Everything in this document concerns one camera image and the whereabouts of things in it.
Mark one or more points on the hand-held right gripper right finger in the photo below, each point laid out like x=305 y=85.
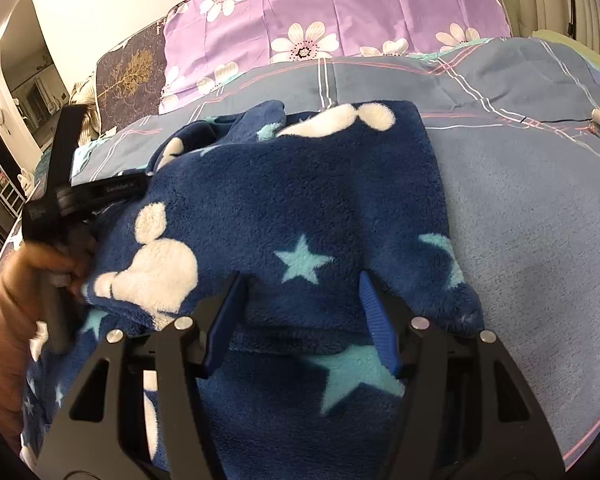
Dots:
x=376 y=317

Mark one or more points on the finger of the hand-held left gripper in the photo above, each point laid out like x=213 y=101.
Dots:
x=117 y=187

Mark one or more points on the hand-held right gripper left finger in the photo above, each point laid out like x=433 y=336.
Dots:
x=224 y=312

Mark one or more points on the navy star print fleece garment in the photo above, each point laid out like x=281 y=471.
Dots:
x=305 y=200

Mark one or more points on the person's left hand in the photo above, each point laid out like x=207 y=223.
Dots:
x=32 y=270

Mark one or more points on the teal patterned quilt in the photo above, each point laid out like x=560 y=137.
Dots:
x=87 y=152

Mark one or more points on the white metal rack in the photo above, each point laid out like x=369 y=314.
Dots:
x=12 y=197

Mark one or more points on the striped cloth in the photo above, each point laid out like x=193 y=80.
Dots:
x=91 y=95

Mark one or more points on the dark pillow with gold tree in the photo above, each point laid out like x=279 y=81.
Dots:
x=130 y=80

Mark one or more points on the blue plaid bedsheet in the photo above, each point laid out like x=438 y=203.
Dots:
x=530 y=210

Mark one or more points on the purple floral pillow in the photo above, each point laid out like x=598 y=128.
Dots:
x=380 y=10

